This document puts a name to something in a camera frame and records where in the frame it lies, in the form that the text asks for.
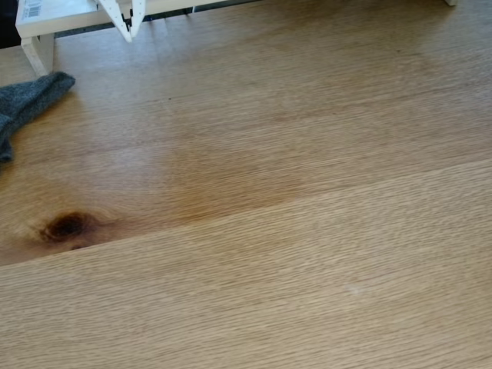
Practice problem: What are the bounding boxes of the light wooden riser shelf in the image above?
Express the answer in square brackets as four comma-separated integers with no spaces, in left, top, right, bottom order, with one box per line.
[15,0,459,77]

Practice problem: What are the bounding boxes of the grey felt cloth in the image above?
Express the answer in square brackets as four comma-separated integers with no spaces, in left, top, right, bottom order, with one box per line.
[0,71,77,164]

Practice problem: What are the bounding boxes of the white barcode label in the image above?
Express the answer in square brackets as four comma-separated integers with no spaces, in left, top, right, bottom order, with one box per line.
[21,0,43,20]

